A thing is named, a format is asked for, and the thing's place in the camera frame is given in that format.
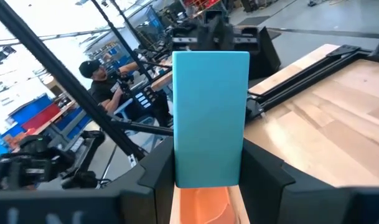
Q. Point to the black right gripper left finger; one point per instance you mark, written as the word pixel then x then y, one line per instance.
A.
pixel 83 205

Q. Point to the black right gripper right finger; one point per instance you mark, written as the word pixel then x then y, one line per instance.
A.
pixel 301 205

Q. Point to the tall blue rectangular block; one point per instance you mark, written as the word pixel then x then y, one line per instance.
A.
pixel 211 118

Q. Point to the black background robot arm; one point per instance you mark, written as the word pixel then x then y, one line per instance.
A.
pixel 264 56
pixel 36 168

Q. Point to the yellow plastic bin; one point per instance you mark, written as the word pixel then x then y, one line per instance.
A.
pixel 204 207

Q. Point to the red storage bin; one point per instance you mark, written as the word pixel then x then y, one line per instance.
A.
pixel 41 117

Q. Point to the blue storage bin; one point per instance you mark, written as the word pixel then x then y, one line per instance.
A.
pixel 30 109

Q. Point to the person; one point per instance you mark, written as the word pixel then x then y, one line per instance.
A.
pixel 100 88

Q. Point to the black horizontal frame bar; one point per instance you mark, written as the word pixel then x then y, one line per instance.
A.
pixel 139 127

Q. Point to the black table frame rail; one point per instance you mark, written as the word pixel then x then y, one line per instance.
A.
pixel 301 81

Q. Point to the thin black frame post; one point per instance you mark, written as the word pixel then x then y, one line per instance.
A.
pixel 120 37

